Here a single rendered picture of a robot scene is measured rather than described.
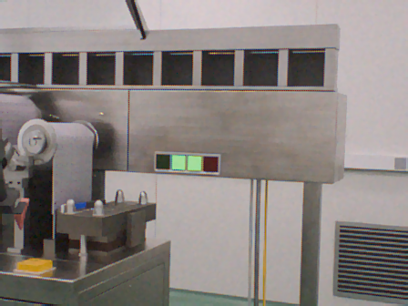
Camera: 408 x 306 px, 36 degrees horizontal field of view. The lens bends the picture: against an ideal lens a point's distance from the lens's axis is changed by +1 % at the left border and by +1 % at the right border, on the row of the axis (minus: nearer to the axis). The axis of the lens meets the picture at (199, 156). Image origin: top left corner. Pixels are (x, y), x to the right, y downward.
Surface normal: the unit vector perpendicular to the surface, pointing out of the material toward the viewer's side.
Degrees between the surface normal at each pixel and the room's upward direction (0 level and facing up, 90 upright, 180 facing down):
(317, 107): 90
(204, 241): 90
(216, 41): 90
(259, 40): 90
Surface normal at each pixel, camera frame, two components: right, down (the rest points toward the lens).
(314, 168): -0.35, 0.04
